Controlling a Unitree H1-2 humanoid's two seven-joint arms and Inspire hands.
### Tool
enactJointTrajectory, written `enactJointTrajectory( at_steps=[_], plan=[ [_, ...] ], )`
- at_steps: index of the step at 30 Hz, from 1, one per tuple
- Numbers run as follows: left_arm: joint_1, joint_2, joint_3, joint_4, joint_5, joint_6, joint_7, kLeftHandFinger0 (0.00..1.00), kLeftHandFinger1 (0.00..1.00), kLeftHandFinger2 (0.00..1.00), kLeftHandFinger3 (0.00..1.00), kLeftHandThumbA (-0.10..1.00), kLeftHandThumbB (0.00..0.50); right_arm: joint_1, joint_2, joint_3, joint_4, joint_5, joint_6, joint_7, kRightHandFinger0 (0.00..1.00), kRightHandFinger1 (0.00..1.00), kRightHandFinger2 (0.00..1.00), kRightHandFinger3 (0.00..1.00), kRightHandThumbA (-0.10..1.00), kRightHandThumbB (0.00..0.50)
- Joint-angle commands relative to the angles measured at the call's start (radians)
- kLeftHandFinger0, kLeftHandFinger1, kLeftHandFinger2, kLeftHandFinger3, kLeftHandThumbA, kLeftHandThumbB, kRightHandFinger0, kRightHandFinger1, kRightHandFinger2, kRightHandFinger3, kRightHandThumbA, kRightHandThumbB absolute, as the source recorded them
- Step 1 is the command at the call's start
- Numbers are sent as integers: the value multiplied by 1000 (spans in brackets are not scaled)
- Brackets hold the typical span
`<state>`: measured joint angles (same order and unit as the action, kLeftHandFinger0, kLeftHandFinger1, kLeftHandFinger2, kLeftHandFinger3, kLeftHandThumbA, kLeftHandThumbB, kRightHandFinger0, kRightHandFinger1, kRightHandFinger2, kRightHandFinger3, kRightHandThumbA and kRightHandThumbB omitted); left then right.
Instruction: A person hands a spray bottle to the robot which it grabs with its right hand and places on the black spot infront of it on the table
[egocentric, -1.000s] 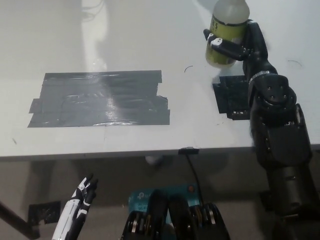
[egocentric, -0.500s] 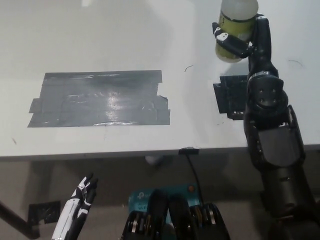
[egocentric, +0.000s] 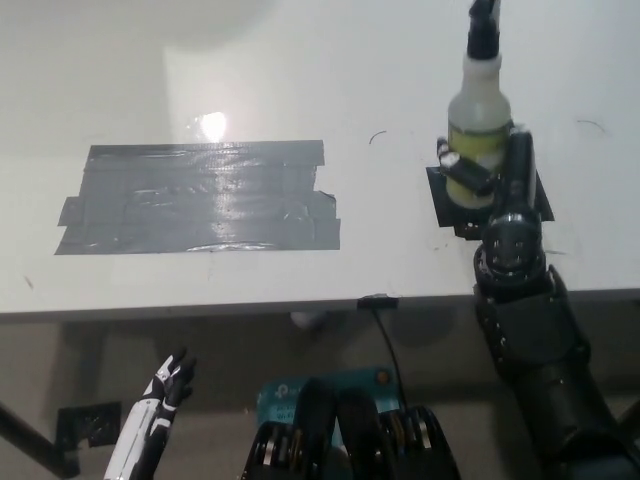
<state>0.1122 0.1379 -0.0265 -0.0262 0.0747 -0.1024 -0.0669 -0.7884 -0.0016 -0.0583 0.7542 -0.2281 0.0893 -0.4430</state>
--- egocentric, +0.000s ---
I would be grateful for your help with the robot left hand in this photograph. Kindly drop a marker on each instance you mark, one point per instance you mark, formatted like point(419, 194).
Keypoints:
point(145, 425)

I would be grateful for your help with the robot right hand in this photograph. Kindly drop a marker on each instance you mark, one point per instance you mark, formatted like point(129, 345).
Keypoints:
point(522, 170)

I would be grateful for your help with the white spray bottle green label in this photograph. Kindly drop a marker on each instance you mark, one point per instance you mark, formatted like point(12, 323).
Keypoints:
point(477, 120)

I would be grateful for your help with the small black tape square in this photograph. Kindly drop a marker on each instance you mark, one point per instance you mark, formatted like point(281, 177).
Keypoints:
point(442, 205)

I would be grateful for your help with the black table leg bar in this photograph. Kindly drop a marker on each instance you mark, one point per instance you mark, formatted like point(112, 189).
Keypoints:
point(30, 440)

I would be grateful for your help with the teal router box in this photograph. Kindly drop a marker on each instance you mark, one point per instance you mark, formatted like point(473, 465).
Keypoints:
point(280, 395)

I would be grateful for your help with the black clip on table edge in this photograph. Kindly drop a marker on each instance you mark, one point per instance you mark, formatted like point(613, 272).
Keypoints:
point(377, 301)

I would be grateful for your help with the large grey tape patch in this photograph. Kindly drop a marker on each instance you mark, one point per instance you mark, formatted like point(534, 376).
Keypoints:
point(200, 200)

